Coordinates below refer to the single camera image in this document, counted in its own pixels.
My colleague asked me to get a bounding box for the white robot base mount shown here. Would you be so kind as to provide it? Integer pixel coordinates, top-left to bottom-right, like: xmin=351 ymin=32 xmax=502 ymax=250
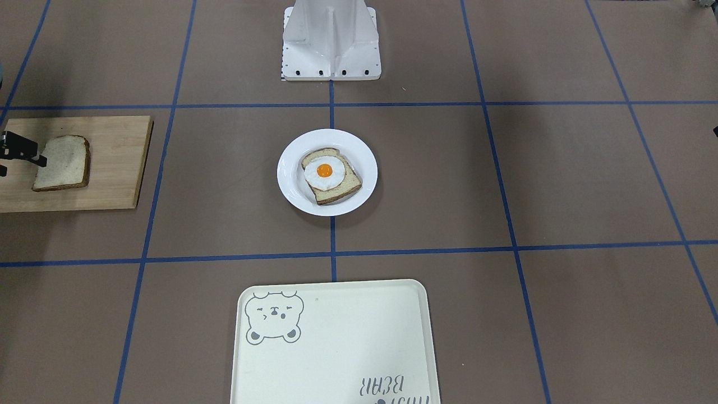
xmin=280 ymin=1 xmax=382 ymax=81

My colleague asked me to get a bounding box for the white bread slice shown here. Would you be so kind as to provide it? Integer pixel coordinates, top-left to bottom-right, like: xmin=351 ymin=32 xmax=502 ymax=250
xmin=31 ymin=135 xmax=91 ymax=192

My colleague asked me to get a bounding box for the white round plate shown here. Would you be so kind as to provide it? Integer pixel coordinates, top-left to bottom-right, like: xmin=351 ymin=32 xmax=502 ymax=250
xmin=277 ymin=128 xmax=379 ymax=217

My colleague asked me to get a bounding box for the bamboo cutting board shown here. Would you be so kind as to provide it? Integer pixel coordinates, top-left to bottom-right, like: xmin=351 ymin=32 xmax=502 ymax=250
xmin=1 ymin=116 xmax=153 ymax=213

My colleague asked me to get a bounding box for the fried egg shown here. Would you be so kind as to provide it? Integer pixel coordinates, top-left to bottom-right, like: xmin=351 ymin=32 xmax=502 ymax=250
xmin=303 ymin=156 xmax=346 ymax=191

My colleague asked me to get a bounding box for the bottom bread slice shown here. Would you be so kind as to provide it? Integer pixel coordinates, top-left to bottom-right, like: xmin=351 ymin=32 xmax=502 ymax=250
xmin=301 ymin=148 xmax=362 ymax=205

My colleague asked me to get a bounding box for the cream bear serving tray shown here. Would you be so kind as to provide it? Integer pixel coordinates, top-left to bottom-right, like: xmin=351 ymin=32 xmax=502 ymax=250
xmin=230 ymin=279 xmax=441 ymax=403

